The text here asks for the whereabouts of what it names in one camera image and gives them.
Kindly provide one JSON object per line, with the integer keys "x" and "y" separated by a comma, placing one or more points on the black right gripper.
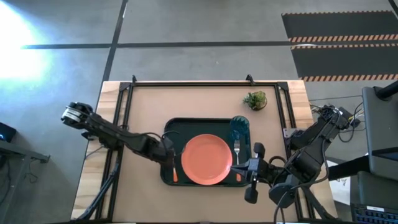
{"x": 258, "y": 171}

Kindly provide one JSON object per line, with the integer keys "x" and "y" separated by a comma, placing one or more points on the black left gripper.
{"x": 166, "y": 154}

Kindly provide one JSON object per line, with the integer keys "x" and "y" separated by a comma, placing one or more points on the orange plastic plate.
{"x": 206, "y": 159}

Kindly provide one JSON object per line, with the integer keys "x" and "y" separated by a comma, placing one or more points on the dark green tray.
{"x": 192, "y": 127}

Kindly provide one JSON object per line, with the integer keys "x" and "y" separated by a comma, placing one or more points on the blue faceted plastic cup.
{"x": 240, "y": 127}

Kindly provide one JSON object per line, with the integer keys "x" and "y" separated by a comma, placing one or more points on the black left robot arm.
{"x": 109, "y": 133}

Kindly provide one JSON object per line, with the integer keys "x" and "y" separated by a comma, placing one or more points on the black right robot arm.
{"x": 314, "y": 146}

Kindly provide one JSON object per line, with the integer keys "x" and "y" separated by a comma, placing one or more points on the succulent plant in black pot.
{"x": 255, "y": 100}

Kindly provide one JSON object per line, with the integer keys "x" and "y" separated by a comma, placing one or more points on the white paper sheet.
{"x": 340, "y": 189}

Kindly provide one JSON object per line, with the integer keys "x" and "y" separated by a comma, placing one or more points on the black rack unit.
{"x": 374, "y": 214}

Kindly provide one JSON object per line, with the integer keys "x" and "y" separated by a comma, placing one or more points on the grey cabinet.
{"x": 381, "y": 133}

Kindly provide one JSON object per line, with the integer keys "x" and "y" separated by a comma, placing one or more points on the black hazard-striped floor mat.
{"x": 342, "y": 60}
{"x": 339, "y": 25}

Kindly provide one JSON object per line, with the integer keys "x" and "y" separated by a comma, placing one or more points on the grey metal stand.
{"x": 18, "y": 152}

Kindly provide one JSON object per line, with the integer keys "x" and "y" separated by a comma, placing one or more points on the black box device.
{"x": 7, "y": 132}

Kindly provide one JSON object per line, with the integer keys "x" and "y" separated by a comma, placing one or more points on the black aluminium rig frame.
{"x": 202, "y": 84}

